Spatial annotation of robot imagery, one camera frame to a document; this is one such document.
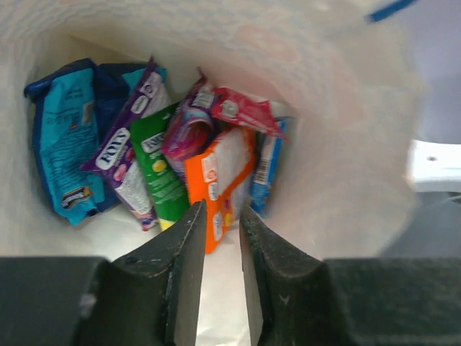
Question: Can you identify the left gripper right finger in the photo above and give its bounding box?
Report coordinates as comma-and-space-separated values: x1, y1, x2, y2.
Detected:
239, 207, 460, 345

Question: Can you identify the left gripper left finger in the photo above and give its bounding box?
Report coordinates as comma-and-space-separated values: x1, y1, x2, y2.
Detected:
1, 201, 207, 345

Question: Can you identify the orange candy pack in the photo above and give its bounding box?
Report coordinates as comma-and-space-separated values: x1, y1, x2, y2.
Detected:
185, 127, 256, 254

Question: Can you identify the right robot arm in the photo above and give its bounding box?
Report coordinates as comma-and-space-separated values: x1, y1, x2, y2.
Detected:
407, 140, 460, 193

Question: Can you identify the blue snack bag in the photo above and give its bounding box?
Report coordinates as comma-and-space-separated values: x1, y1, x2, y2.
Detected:
24, 58, 146, 225

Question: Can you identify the green candy pack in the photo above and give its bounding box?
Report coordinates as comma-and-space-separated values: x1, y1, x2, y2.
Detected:
130, 104, 190, 231

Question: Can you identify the blue cookie pack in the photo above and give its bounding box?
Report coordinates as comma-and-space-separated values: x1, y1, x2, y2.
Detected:
250, 134, 285, 218

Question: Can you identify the magenta purple candy pack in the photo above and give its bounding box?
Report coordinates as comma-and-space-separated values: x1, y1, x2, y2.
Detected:
162, 71, 216, 177

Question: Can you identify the red snack packet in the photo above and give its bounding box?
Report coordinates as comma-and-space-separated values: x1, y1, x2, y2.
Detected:
211, 87, 287, 139

